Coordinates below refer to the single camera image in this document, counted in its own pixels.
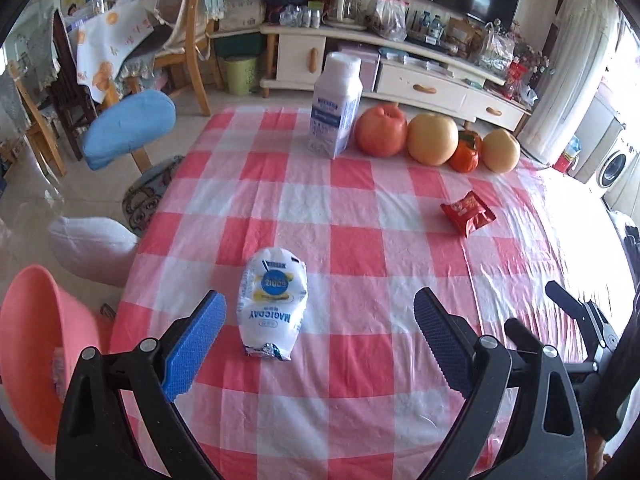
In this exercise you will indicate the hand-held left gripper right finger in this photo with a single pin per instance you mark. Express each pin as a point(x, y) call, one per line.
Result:
point(445, 345)

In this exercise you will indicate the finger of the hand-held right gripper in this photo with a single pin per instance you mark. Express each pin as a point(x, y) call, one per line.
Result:
point(597, 325)

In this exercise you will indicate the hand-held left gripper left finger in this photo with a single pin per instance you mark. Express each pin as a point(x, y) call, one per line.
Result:
point(195, 350)

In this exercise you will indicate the white pouch blue yellow label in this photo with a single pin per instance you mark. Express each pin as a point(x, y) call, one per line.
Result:
point(272, 300)

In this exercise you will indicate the pink plastic bin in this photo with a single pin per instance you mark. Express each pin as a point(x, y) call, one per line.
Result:
point(30, 335)

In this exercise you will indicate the small red snack packet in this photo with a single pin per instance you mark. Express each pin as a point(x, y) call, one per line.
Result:
point(467, 212)

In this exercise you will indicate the white cushion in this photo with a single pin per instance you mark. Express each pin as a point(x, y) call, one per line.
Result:
point(95, 250)

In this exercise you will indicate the red checked tablecloth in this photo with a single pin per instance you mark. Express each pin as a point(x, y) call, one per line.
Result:
point(350, 240)

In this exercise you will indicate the bear print seat cushion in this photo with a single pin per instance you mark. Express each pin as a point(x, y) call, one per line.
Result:
point(150, 195)

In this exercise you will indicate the white washing machine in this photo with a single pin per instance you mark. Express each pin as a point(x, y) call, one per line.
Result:
point(620, 165)

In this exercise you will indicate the orange tangerine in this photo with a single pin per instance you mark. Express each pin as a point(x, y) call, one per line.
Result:
point(465, 152)

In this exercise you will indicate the small yellow pear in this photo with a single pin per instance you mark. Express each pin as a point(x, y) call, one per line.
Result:
point(501, 151)

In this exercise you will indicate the large yellow pear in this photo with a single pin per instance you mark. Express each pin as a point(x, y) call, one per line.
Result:
point(432, 139)

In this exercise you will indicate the red apple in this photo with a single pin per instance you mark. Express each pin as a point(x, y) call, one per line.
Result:
point(381, 130)

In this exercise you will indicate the blue chair back cushion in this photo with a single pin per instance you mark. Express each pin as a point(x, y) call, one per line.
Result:
point(127, 127)

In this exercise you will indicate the white curtain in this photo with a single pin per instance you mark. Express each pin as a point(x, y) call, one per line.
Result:
point(565, 70)

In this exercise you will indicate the white milk bottle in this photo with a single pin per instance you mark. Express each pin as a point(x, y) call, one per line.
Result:
point(332, 110)

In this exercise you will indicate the red gift packet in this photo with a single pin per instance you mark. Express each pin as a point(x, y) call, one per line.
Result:
point(514, 77)

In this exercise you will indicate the green waste bin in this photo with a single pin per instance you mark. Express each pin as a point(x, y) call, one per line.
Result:
point(241, 75)

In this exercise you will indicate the dark wooden chair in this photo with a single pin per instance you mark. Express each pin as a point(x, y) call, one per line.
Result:
point(70, 90)

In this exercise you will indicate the clear bag of goods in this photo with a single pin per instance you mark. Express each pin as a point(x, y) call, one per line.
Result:
point(495, 50)

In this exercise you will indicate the brown cardboard box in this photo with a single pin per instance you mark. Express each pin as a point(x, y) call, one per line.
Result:
point(462, 35)

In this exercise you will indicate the white television cabinet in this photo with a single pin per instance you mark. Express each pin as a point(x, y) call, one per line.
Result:
point(295, 55)

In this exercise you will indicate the light wooden chair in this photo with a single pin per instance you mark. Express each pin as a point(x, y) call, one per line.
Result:
point(192, 35)

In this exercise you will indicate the fruit print cloth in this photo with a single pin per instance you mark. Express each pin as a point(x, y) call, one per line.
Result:
point(110, 45)

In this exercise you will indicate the small water bottle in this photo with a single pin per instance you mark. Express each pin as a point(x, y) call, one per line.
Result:
point(426, 25)
point(438, 26)

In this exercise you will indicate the clear plastic bag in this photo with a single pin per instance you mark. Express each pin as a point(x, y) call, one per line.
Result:
point(390, 20)

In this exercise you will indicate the white printed sack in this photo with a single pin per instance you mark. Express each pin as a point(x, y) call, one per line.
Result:
point(242, 7)

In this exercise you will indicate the cluster of small glass jars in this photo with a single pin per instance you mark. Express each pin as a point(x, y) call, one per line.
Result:
point(302, 16)

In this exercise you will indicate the clear electric kettle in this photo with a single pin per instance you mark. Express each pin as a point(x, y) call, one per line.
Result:
point(345, 7)

